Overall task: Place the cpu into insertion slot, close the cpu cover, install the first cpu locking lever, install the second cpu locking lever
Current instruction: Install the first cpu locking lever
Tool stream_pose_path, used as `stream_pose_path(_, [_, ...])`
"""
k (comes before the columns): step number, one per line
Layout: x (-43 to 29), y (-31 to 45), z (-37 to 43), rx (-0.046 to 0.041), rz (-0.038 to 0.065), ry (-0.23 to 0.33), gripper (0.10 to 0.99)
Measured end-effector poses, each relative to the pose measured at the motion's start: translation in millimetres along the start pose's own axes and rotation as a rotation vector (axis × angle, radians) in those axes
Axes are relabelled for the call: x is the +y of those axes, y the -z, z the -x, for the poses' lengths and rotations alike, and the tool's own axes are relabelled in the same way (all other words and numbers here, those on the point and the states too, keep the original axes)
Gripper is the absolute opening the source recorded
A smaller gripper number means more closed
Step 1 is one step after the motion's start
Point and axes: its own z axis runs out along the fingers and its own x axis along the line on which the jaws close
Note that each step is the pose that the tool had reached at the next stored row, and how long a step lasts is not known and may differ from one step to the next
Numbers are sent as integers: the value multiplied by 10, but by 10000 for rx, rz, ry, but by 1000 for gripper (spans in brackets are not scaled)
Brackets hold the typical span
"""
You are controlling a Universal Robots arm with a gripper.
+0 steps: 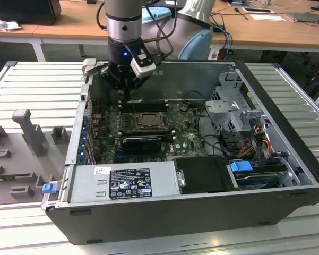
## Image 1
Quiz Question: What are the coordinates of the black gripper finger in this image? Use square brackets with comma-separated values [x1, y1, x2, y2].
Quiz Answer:
[100, 65, 128, 101]
[126, 75, 151, 101]

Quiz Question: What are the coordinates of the CPU socket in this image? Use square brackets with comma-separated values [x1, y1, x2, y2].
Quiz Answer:
[134, 111, 167, 131]

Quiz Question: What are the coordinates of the grey case latch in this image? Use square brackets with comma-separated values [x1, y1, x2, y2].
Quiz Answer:
[81, 58, 98, 78]

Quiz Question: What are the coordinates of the long wooden desk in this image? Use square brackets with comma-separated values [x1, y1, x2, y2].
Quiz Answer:
[33, 0, 319, 62]

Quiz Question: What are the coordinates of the black graphics card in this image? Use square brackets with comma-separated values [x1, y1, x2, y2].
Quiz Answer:
[122, 137, 162, 154]

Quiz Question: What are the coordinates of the green motherboard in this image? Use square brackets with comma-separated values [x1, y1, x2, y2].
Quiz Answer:
[95, 102, 221, 164]

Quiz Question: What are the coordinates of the silver metal drive cage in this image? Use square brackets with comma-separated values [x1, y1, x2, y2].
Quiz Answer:
[204, 70, 269, 133]

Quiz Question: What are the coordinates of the small wooden desk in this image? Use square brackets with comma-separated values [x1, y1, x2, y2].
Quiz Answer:
[0, 15, 61, 63]

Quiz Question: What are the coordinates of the black computer box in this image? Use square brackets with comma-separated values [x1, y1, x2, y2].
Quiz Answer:
[0, 0, 62, 26]

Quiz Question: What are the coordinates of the black plastic shroud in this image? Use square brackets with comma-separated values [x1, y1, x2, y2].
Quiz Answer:
[173, 156, 241, 194]

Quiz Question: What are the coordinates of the silver power supply unit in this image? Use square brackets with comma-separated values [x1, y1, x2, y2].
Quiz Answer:
[68, 161, 182, 204]

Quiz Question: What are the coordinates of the crumpled white paper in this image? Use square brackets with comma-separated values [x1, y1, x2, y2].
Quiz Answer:
[0, 14, 22, 32]

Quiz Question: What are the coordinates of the grey parts rack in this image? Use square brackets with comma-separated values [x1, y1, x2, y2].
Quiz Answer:
[0, 108, 75, 207]

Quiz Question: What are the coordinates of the hard disk in blue carrier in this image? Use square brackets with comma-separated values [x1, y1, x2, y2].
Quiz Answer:
[229, 160, 279, 191]

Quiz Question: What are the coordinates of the black open PC case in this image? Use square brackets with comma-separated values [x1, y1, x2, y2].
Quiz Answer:
[41, 58, 319, 247]

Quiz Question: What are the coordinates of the white paper sheet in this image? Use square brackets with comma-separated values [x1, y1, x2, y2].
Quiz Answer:
[249, 13, 287, 22]

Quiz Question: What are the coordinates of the dark grey laptop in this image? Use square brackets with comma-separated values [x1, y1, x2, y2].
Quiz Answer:
[286, 11, 319, 23]

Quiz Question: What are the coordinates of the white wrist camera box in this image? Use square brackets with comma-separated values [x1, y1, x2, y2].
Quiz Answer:
[130, 44, 157, 79]

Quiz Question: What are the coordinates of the blue cable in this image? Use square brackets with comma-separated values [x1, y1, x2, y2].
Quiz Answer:
[214, 23, 233, 58]

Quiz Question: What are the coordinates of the yellow red wire bundle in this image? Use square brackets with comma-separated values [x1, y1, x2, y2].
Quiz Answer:
[238, 124, 273, 160]

